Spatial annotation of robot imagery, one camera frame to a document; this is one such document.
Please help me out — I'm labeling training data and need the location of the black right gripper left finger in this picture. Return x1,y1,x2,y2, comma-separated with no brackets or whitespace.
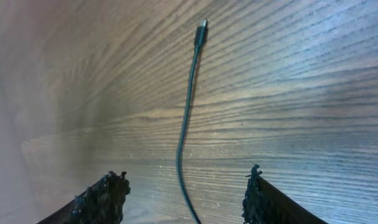
39,171,131,224

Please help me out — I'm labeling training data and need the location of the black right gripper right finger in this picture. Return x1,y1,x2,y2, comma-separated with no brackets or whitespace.
242,164,326,224

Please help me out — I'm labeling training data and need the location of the black USB charging cable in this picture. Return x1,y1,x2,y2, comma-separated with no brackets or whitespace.
175,19,209,224

